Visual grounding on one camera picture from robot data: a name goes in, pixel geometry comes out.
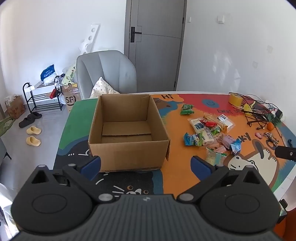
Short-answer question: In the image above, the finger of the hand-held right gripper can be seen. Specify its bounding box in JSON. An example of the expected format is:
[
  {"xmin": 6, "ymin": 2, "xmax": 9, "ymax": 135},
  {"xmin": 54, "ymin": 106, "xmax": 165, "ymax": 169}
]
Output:
[{"xmin": 275, "ymin": 146, "xmax": 296, "ymax": 162}]

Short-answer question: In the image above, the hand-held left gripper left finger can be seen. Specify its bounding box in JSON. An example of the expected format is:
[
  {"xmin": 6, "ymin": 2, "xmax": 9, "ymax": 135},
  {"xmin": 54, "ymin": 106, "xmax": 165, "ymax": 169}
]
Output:
[{"xmin": 31, "ymin": 156, "xmax": 116, "ymax": 205}]

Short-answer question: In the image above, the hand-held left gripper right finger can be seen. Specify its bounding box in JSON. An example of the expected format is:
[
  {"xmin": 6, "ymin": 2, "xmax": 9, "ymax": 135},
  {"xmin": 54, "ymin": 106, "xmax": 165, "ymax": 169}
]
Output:
[{"xmin": 177, "ymin": 156, "xmax": 269, "ymax": 205}]

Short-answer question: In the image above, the pale green snack packet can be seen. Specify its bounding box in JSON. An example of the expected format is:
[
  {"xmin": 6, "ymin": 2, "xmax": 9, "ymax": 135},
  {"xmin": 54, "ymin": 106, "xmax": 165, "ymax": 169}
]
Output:
[{"xmin": 205, "ymin": 148, "xmax": 228, "ymax": 166}]

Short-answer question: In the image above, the teal snack packet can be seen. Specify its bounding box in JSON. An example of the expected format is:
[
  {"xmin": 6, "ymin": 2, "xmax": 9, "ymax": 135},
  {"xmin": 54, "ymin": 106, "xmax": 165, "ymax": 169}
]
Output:
[{"xmin": 183, "ymin": 133, "xmax": 201, "ymax": 146}]

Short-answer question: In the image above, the long white snack packet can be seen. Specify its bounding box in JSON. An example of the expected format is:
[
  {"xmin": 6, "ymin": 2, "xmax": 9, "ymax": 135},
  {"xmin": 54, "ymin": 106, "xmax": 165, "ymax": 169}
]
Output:
[{"xmin": 188, "ymin": 118, "xmax": 218, "ymax": 146}]

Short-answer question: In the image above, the pink snack packet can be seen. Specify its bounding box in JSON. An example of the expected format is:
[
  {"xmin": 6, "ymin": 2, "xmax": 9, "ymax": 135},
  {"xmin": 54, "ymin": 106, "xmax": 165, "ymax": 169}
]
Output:
[{"xmin": 216, "ymin": 134, "xmax": 236, "ymax": 151}]

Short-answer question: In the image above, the cardboard box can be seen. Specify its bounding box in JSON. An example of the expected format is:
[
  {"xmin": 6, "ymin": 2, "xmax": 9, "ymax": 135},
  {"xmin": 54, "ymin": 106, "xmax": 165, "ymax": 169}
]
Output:
[{"xmin": 88, "ymin": 93, "xmax": 171, "ymax": 172}]

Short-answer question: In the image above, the small green snack packet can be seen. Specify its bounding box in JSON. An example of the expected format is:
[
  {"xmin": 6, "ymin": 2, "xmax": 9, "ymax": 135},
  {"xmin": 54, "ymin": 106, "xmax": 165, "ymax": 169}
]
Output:
[{"xmin": 210, "ymin": 125, "xmax": 223, "ymax": 136}]

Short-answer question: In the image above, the blue foil snack packet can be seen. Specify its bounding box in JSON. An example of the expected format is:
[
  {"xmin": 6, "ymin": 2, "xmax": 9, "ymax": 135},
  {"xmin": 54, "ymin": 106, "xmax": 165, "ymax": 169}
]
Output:
[{"xmin": 230, "ymin": 138, "xmax": 242, "ymax": 156}]

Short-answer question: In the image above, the clear breadstick packet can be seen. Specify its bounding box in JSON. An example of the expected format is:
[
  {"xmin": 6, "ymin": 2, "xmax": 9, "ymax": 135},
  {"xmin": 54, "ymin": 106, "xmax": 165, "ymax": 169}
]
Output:
[{"xmin": 203, "ymin": 113, "xmax": 235, "ymax": 133}]

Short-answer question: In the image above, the bunch of keys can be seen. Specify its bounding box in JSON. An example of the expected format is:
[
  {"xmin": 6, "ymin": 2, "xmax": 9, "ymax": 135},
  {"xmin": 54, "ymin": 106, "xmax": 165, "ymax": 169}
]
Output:
[{"xmin": 264, "ymin": 132, "xmax": 280, "ymax": 144}]

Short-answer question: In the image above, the yellow slipper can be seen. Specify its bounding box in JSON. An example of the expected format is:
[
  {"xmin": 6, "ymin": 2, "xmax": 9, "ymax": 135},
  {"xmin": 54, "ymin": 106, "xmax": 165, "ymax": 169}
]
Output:
[
  {"xmin": 25, "ymin": 136, "xmax": 41, "ymax": 146},
  {"xmin": 26, "ymin": 126, "xmax": 42, "ymax": 135}
]

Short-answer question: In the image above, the brown box with logo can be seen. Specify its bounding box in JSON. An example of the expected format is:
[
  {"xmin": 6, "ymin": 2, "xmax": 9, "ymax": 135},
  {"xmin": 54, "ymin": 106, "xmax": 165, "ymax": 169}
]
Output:
[{"xmin": 62, "ymin": 83, "xmax": 82, "ymax": 112}]

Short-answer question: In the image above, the yellow tape roll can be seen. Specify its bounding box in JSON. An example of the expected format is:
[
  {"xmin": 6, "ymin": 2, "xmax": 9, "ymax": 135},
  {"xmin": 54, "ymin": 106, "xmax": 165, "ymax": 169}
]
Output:
[{"xmin": 228, "ymin": 93, "xmax": 243, "ymax": 106}]

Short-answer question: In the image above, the black shoe rack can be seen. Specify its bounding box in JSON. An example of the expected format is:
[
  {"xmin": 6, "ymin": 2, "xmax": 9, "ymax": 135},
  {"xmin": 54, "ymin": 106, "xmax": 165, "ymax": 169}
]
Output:
[{"xmin": 22, "ymin": 76, "xmax": 63, "ymax": 113}]

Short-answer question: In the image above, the dotted white pillow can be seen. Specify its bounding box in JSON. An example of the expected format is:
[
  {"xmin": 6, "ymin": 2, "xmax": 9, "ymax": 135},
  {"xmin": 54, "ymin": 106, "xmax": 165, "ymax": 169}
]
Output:
[{"xmin": 90, "ymin": 77, "xmax": 120, "ymax": 99}]

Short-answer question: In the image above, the pale green bag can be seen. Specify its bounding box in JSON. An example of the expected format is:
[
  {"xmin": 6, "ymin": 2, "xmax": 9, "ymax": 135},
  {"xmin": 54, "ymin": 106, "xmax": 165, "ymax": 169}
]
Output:
[{"xmin": 61, "ymin": 65, "xmax": 77, "ymax": 86}]

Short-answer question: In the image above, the green floor mat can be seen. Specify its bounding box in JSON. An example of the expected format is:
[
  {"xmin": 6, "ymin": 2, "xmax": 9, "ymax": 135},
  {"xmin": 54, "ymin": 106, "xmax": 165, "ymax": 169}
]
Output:
[{"xmin": 0, "ymin": 116, "xmax": 15, "ymax": 137}]

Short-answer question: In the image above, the small brown carton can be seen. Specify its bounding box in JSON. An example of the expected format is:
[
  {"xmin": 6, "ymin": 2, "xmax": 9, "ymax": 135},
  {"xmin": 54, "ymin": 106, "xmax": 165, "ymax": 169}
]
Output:
[{"xmin": 3, "ymin": 95, "xmax": 26, "ymax": 119}]

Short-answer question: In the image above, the white plastic bag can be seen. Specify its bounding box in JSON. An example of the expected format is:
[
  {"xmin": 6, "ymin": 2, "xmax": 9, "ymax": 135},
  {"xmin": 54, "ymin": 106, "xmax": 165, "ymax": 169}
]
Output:
[{"xmin": 0, "ymin": 183, "xmax": 15, "ymax": 232}]

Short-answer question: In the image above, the grey upholstered chair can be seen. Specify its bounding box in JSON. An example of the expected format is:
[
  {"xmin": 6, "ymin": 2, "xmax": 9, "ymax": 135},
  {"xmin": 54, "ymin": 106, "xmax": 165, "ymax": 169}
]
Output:
[{"xmin": 76, "ymin": 50, "xmax": 137, "ymax": 100}]

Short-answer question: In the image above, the blue plastic bag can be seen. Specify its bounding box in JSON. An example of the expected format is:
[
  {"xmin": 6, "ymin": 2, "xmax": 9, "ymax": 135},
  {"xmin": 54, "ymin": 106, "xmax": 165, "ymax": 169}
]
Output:
[{"xmin": 40, "ymin": 64, "xmax": 57, "ymax": 81}]

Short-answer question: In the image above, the grey door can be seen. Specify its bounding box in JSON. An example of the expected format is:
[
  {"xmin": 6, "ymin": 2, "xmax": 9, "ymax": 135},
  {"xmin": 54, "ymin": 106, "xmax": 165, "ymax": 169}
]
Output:
[{"xmin": 124, "ymin": 0, "xmax": 187, "ymax": 92}]

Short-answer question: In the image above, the white board with holes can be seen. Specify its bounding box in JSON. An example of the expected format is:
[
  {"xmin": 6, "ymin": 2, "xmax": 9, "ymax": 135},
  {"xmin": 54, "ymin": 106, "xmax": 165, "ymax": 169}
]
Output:
[{"xmin": 79, "ymin": 23, "xmax": 101, "ymax": 56}]

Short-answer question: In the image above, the black cable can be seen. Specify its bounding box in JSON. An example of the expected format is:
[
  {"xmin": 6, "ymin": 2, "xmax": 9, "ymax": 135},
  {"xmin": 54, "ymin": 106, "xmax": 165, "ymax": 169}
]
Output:
[{"xmin": 254, "ymin": 117, "xmax": 270, "ymax": 130}]

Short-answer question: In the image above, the black wire basket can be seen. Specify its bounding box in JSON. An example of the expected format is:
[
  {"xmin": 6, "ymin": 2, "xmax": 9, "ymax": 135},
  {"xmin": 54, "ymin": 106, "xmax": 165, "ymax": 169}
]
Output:
[{"xmin": 242, "ymin": 95, "xmax": 284, "ymax": 128}]

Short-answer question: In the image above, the black door handle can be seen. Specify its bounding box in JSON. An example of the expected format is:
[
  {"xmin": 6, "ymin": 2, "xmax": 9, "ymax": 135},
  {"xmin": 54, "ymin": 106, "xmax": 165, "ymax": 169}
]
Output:
[{"xmin": 130, "ymin": 27, "xmax": 142, "ymax": 42}]

